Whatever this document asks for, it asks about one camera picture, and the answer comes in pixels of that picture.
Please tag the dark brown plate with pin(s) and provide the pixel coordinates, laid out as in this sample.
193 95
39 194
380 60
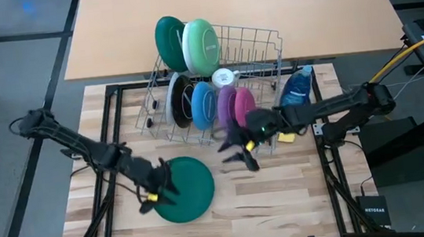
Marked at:
183 101

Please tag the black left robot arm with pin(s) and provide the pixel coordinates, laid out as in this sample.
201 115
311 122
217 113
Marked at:
76 142

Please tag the dark green plate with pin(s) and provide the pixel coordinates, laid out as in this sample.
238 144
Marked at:
191 187
168 44

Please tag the light wooden desk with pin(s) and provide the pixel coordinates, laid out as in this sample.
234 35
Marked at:
128 32

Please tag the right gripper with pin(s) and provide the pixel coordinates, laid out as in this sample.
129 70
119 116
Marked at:
265 122

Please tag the black aluminium table frame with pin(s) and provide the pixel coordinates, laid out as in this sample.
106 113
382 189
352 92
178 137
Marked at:
109 232

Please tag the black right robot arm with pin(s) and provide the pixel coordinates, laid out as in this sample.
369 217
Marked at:
333 107

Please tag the light green plate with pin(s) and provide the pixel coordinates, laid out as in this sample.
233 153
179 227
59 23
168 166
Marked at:
202 48

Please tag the blue plate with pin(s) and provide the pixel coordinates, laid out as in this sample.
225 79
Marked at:
203 105

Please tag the blue dish soap bottle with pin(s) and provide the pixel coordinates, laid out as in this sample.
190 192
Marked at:
297 86

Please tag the black network switch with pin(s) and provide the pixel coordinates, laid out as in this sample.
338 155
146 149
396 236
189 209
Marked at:
373 212

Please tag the yellow sponge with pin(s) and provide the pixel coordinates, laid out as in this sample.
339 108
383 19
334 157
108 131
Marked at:
287 138

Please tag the purple plate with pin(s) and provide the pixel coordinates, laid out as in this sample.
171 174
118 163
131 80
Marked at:
227 103

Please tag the white mug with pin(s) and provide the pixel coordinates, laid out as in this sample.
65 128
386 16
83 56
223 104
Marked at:
224 77

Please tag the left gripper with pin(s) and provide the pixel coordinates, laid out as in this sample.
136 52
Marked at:
147 176

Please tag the magenta plate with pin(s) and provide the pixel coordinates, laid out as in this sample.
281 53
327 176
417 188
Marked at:
243 101

